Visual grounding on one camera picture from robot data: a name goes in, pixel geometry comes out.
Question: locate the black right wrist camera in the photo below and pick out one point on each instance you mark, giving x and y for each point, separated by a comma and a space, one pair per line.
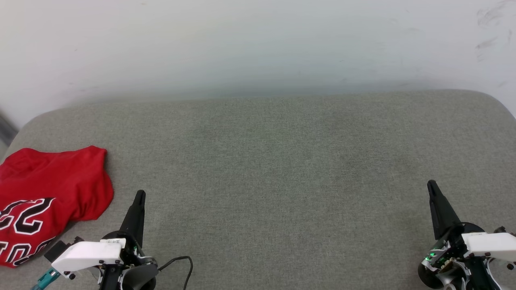
501, 230

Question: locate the white camera bracket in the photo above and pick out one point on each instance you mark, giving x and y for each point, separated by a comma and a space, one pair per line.
492, 243
88, 251

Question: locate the white left camera bracket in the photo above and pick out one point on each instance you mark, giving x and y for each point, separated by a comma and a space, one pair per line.
88, 251

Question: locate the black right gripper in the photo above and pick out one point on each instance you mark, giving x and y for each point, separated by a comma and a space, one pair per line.
453, 243

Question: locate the red basketball jersey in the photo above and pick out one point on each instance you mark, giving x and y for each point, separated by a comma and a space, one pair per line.
60, 181

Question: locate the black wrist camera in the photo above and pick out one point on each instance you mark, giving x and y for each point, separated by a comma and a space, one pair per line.
56, 250
501, 230

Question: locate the grey fabric sofa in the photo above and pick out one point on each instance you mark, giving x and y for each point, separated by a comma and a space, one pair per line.
282, 181

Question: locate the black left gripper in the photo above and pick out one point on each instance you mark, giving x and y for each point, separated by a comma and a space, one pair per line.
137, 253

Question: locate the white right camera bracket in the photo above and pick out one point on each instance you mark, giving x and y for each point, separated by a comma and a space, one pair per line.
492, 243

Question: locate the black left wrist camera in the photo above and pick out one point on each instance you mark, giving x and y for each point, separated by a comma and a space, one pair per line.
56, 250

